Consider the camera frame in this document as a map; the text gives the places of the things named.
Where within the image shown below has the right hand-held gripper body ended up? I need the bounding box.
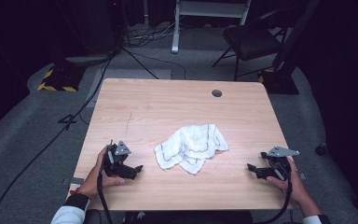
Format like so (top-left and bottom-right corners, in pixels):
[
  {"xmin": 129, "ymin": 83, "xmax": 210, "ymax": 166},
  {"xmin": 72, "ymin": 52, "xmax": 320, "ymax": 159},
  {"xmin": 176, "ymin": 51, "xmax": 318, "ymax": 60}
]
[{"xmin": 255, "ymin": 146, "xmax": 301, "ymax": 182}]

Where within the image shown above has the person's left hand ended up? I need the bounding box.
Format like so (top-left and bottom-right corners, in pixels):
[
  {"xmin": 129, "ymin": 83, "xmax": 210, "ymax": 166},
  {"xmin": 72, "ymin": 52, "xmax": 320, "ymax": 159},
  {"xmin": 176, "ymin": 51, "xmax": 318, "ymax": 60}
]
[{"xmin": 79, "ymin": 146, "xmax": 127, "ymax": 199}]

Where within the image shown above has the person's right hand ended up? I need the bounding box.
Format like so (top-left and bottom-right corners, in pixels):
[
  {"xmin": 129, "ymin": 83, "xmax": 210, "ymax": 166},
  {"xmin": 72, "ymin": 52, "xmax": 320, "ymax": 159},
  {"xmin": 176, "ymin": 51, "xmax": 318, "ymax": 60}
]
[{"xmin": 265, "ymin": 156, "xmax": 310, "ymax": 205}]

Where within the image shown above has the black tripod leg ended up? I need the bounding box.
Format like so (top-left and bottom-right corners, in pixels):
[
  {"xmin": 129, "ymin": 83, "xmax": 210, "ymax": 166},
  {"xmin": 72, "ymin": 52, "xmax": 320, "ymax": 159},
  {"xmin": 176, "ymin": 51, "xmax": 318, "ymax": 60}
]
[{"xmin": 120, "ymin": 46, "xmax": 159, "ymax": 80}]

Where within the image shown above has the black stand base with post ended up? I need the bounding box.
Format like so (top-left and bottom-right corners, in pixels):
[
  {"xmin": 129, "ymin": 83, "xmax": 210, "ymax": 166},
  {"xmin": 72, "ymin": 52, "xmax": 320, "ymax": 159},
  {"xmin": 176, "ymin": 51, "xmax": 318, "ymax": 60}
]
[{"xmin": 257, "ymin": 0, "xmax": 322, "ymax": 95}]

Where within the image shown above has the black folding chair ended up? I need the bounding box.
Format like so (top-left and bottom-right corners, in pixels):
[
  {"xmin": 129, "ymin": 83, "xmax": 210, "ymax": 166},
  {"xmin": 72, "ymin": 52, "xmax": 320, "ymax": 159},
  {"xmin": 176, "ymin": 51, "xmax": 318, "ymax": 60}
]
[{"xmin": 212, "ymin": 8, "xmax": 289, "ymax": 82}]

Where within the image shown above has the long black floor cable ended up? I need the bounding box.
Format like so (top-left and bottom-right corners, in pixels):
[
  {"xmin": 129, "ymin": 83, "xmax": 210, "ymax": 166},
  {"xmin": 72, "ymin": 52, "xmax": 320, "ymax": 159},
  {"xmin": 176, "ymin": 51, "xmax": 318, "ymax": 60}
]
[{"xmin": 0, "ymin": 57, "xmax": 114, "ymax": 224}]

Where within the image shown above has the small black floor object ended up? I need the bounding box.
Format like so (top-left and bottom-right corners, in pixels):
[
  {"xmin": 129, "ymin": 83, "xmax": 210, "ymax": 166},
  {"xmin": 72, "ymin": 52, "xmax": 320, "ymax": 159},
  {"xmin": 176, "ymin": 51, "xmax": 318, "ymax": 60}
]
[{"xmin": 314, "ymin": 143, "xmax": 328, "ymax": 157}]

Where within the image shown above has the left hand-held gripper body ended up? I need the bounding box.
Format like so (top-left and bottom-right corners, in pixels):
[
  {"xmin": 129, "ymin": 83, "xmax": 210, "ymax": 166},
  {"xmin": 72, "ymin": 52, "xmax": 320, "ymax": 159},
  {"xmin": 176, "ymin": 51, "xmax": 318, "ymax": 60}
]
[{"xmin": 101, "ymin": 140, "xmax": 138, "ymax": 180}]

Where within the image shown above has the striped black stand base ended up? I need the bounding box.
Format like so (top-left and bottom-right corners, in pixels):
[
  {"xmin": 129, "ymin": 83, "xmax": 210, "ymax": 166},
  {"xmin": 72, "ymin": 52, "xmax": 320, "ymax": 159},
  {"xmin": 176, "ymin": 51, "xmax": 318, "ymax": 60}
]
[{"xmin": 36, "ymin": 63, "xmax": 87, "ymax": 93}]

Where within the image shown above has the bundle of floor cables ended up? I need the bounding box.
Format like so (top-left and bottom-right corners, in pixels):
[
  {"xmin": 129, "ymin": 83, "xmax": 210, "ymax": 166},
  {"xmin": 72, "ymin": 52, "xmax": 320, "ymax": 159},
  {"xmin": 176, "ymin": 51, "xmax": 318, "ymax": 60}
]
[{"xmin": 122, "ymin": 15, "xmax": 187, "ymax": 49}]

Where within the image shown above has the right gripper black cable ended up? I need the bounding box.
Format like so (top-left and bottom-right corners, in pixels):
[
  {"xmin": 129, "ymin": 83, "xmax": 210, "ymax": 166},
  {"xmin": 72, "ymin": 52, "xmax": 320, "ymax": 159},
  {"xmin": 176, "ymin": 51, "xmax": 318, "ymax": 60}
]
[{"xmin": 255, "ymin": 178, "xmax": 295, "ymax": 224}]

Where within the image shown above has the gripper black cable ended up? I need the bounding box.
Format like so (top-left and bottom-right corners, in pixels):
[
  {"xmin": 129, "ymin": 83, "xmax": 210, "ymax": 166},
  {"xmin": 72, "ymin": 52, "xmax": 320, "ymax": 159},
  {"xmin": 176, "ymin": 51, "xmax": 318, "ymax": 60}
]
[
  {"xmin": 96, "ymin": 170, "xmax": 115, "ymax": 224},
  {"xmin": 255, "ymin": 178, "xmax": 295, "ymax": 224}
]

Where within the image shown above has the thin black floor cable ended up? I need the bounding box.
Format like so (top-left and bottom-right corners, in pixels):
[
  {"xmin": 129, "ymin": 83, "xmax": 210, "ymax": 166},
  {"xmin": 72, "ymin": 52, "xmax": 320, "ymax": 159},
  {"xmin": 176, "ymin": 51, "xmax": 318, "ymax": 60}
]
[{"xmin": 130, "ymin": 50, "xmax": 187, "ymax": 80}]

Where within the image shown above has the person's dark lap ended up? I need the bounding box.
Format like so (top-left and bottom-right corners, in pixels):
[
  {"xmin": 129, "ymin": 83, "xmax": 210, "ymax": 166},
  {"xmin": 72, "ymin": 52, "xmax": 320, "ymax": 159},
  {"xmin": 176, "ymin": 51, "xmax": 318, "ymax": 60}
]
[{"xmin": 84, "ymin": 208, "xmax": 255, "ymax": 224}]

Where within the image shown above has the white metal stand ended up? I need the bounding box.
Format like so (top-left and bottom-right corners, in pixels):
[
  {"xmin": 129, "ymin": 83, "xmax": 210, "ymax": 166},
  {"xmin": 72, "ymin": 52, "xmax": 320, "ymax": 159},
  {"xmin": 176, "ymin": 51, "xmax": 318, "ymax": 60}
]
[{"xmin": 171, "ymin": 0, "xmax": 252, "ymax": 54}]

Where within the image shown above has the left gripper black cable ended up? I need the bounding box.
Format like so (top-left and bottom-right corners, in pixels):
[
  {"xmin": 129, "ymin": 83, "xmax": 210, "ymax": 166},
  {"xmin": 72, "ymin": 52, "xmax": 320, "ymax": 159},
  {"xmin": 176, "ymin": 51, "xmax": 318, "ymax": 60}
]
[{"xmin": 96, "ymin": 170, "xmax": 115, "ymax": 224}]

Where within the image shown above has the white towel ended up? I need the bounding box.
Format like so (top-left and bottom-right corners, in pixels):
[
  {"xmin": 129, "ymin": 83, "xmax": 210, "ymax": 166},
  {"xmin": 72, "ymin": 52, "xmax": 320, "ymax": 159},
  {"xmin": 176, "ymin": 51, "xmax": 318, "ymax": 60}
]
[{"xmin": 154, "ymin": 123, "xmax": 230, "ymax": 175}]

